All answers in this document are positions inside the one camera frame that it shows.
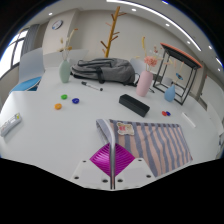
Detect pink flower bouquet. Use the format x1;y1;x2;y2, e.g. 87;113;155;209
134;35;164;72

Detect thin dried stems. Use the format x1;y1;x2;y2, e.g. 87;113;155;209
173;61;186;86

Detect window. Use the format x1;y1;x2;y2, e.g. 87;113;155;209
0;29;29;81

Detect pink vase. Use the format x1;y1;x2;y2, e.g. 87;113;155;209
135;69;154;98

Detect striped pink grey towel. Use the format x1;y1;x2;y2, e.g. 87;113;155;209
95;118;194;190

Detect light blue vase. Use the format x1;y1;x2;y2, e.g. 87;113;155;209
163;83;176;103

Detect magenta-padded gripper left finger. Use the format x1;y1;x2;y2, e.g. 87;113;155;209
70;142;113;191

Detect long ceiling light strip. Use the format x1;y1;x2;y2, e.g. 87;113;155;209
106;0;203;52

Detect black marker pen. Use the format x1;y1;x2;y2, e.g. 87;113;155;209
80;81;104;92

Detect white flat bar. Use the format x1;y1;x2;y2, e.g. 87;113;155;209
180;112;197;129

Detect grey curtain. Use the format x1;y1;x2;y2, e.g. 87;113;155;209
21;23;40;56

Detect grey backpack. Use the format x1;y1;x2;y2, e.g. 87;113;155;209
70;57;138;87

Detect dried beige flower stems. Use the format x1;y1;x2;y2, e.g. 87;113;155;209
57;27;79;62

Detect wooden coat rack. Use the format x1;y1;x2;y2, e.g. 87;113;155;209
100;5;128;59

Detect pale green vase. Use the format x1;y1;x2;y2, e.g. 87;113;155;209
58;59;72;84

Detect black frame orange-top side table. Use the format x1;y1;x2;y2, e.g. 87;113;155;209
153;42;203;106

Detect black whiteboard eraser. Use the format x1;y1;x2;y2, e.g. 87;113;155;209
118;93;151;118

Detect white chair with blue seat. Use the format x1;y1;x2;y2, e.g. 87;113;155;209
9;47;45;94

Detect round wall clock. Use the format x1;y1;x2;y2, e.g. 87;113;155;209
51;19;64;31

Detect white remote control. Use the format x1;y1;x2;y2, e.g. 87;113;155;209
0;112;23;138

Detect recessed ceiling spot lights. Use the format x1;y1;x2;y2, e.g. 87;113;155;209
47;7;223;66

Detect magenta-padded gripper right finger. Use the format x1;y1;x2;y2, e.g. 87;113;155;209
114;143;156;191

